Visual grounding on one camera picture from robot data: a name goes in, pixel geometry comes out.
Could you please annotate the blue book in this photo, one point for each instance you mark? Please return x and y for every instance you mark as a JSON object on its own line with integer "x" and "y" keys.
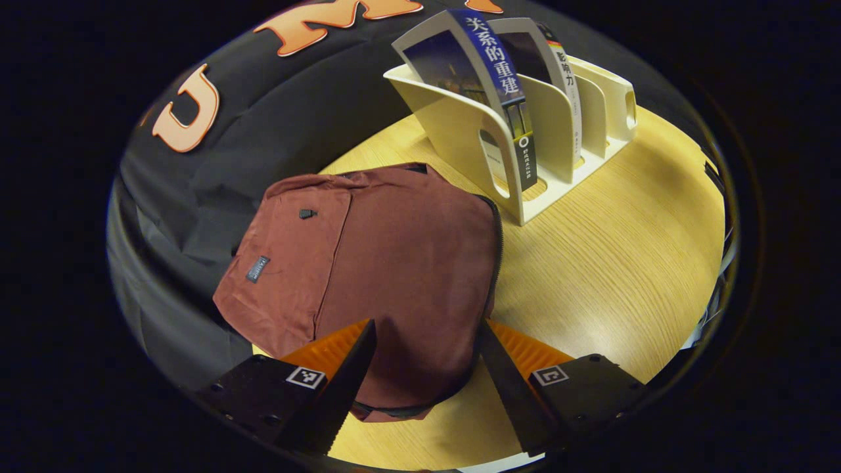
{"x": 493, "y": 59}

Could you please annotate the white plastic bookshelf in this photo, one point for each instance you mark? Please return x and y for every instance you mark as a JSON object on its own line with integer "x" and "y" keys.
{"x": 453, "y": 138}

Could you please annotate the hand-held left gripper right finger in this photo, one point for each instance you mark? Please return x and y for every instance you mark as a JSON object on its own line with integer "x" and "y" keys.
{"x": 516, "y": 401}

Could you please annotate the white book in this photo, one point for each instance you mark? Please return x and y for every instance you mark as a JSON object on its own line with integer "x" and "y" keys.
{"x": 568, "y": 85}

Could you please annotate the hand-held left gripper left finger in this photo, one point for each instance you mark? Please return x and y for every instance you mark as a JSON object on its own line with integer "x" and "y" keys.
{"x": 335, "y": 401}

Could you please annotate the maroon schoolbag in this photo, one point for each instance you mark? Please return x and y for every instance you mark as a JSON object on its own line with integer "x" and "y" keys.
{"x": 394, "y": 263}

